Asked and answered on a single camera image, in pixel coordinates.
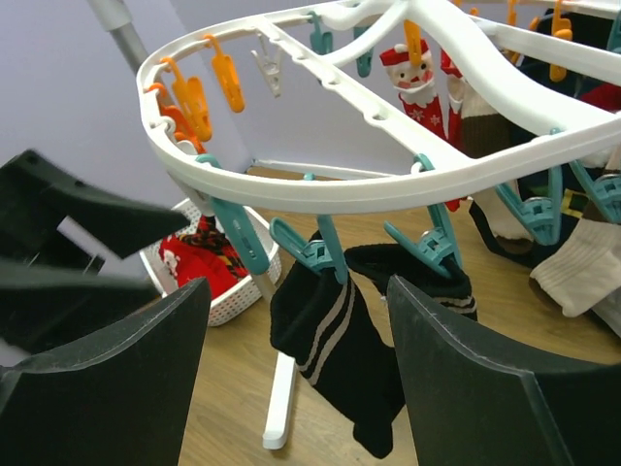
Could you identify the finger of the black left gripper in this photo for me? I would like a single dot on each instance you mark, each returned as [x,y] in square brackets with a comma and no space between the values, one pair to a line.
[36,196]
[45,307]

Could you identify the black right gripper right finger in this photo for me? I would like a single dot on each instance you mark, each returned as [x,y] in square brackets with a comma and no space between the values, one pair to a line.
[477,397]

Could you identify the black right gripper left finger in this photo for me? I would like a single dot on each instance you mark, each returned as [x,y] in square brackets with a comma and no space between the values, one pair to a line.
[118,396]

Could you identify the black striped sock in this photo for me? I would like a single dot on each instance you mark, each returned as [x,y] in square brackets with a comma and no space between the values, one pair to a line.
[326,328]
[379,262]

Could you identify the teal clothes peg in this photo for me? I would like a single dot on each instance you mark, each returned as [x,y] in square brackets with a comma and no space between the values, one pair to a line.
[316,255]
[435,245]

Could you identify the white round sock hanger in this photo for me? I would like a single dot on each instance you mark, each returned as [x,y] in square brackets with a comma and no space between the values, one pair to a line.
[338,193]

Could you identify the socks pile in basket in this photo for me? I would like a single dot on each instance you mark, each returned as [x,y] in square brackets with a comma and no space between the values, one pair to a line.
[206,253]

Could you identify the white perforated basket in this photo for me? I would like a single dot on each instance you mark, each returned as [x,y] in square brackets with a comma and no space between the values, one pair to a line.
[223,308]

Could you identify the cream brown striped sock front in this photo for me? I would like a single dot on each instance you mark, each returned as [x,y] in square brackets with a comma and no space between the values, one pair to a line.
[584,273]

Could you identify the navy santa sock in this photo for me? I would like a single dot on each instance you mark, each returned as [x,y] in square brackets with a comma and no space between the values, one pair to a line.
[540,114]

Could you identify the red santa sock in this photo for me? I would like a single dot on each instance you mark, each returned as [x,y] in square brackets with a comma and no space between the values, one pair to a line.
[418,94]

